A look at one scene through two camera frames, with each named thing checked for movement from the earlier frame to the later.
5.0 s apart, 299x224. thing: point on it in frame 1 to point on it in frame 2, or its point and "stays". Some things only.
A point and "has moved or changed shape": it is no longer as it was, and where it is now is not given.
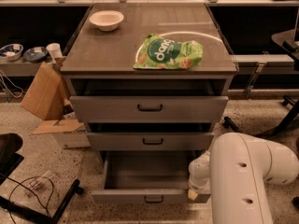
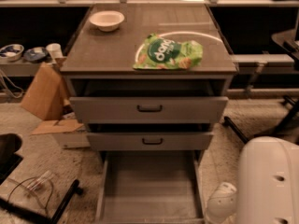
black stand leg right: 229,123 stays
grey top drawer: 149,100 stays
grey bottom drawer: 147,177 has moved or changed shape
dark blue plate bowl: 35,54 stays
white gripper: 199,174 to 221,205
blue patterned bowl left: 11,51 stays
